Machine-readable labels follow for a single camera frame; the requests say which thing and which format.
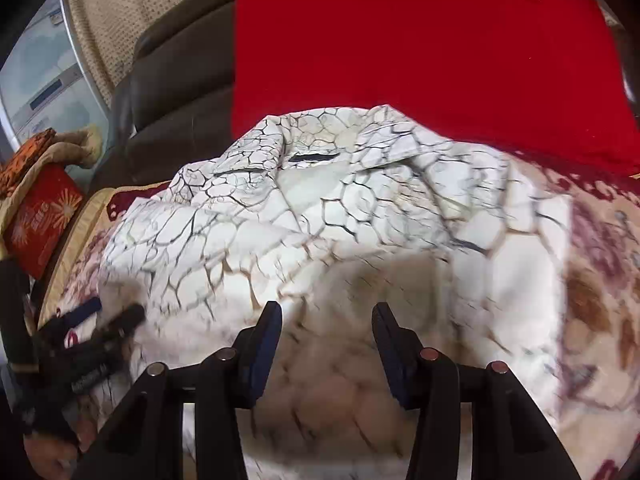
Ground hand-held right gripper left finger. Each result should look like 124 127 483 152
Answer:
75 301 283 480

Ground person's left hand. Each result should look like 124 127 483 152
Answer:
22 402 101 480

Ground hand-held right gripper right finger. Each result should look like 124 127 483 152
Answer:
371 302 582 480

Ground brown sofa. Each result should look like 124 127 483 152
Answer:
106 0 242 197

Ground pale glass door panel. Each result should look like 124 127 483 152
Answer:
0 0 112 162

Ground white cracked-pattern pillow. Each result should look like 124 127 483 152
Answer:
97 104 574 480

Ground orange patterned cloth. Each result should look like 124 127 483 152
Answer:
0 128 57 202

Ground floral plush blanket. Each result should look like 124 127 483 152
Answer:
36 152 640 480

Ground red gift box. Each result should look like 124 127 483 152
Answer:
2 164 86 281

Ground beige lace sofa cover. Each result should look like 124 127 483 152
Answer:
64 0 247 111

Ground red cushion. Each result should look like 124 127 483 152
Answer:
231 0 640 179

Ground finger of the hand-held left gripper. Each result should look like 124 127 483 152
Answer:
37 297 104 347
64 303 147 397

